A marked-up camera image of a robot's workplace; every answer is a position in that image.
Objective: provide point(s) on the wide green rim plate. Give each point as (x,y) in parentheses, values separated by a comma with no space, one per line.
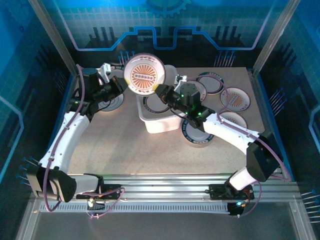
(211,83)

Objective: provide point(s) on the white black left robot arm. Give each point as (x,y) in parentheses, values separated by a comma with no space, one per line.
(67,135)

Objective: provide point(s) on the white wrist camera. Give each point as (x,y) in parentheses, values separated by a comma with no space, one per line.
(181,78)
(106,68)

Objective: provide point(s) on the white plastic bin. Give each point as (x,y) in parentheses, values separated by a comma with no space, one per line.
(160,125)

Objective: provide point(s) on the aluminium rail frame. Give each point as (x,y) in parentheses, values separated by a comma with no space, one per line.
(162,185)

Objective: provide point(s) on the small black connector box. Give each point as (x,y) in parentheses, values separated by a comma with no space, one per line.
(236,208)
(95,207)

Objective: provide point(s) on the aluminium frame post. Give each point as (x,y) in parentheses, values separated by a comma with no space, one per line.
(275,37)
(53,37)

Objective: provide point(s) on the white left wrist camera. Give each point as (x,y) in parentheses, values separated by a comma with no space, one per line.
(106,68)

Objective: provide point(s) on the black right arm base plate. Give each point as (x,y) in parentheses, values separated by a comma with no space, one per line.
(217,191)

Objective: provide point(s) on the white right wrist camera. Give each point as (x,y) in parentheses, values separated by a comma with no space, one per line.
(181,78)

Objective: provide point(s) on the dark rim white plate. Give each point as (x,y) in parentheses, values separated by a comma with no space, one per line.
(155,105)

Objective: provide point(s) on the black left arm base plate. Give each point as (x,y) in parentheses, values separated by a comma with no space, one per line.
(110,191)

